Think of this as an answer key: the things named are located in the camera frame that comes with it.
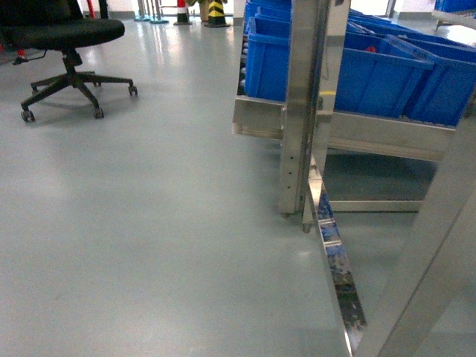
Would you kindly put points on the black office chair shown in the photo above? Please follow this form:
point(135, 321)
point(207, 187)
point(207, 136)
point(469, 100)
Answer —
point(59, 26)

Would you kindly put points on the steel roller rack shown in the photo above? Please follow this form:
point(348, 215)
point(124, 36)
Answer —
point(437, 262)

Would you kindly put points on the yellow black bollard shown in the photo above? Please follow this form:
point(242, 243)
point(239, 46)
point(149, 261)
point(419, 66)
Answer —
point(216, 15)

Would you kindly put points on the red white traffic cone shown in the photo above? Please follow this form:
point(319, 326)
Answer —
point(182, 13)

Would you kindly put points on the blue crate right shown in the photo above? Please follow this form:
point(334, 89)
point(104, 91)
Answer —
point(378, 75)

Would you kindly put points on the large blue plastic crate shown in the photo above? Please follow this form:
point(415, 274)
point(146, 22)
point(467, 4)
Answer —
point(267, 63)

